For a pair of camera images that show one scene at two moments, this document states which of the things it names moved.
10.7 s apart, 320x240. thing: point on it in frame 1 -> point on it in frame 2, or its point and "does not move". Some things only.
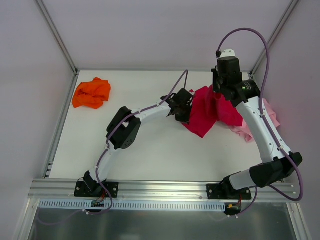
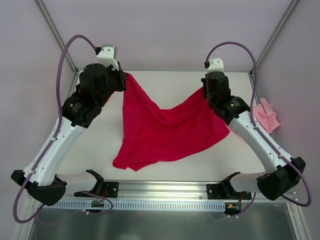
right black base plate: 225,191 does not move
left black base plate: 82,189 does not move
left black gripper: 182,107 -> 120,80
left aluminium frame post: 58,36 does not move
